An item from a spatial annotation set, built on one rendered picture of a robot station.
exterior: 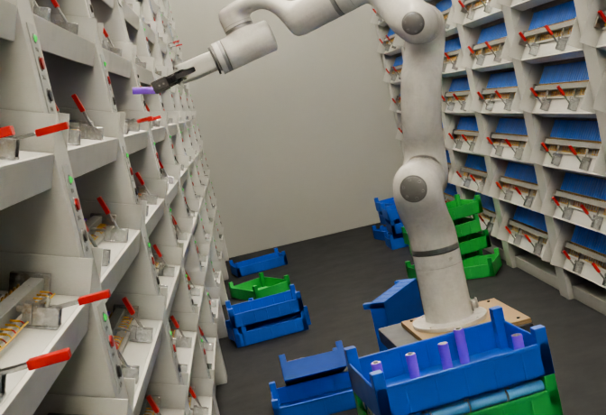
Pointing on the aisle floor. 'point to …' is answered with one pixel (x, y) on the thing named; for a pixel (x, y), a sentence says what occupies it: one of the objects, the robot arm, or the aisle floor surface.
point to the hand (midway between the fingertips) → (160, 85)
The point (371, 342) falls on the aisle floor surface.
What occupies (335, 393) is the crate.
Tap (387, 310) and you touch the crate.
